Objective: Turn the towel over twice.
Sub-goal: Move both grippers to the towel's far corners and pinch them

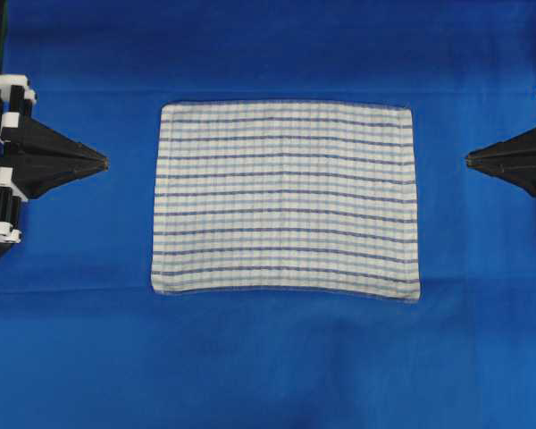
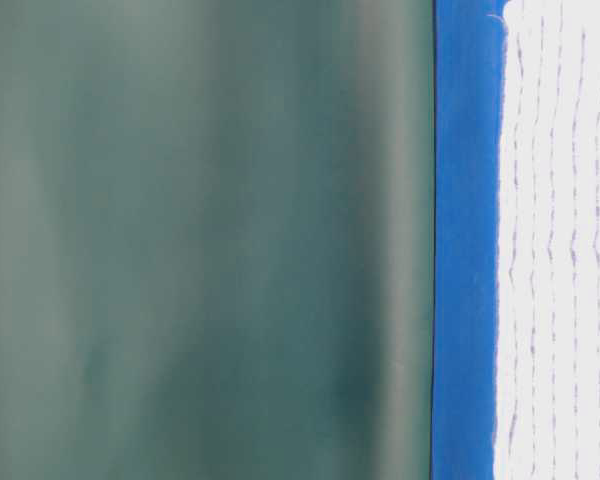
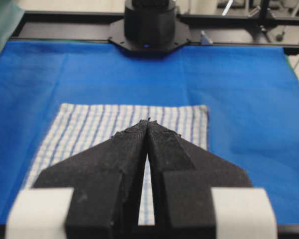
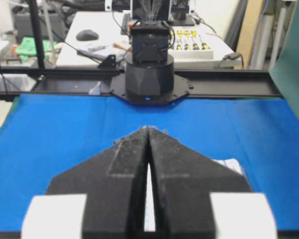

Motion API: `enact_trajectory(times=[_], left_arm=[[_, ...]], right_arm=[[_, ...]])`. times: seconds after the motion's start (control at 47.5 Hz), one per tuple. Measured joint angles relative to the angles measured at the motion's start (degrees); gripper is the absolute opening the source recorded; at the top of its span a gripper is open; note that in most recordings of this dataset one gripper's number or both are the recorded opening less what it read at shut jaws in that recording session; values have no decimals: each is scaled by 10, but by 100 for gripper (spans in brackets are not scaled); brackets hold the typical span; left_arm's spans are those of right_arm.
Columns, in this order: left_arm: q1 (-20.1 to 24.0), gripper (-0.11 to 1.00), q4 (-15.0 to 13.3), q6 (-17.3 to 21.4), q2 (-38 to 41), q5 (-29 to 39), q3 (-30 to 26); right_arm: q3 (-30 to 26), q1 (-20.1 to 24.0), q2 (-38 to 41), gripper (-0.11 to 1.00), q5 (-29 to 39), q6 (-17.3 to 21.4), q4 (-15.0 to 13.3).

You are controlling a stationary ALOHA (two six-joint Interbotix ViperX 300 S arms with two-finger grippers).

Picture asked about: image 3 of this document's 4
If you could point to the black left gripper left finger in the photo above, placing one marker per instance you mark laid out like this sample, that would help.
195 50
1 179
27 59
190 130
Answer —
94 194

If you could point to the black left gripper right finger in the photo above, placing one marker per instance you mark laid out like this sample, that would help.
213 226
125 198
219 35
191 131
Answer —
198 195

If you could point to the blue white striped towel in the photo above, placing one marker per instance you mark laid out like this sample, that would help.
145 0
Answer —
76 128

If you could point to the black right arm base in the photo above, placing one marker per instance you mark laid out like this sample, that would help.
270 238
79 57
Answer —
149 27

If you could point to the blue table cloth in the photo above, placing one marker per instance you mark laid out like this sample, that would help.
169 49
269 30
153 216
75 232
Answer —
252 95

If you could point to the black table frame rail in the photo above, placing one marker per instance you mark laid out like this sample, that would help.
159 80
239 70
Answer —
195 30

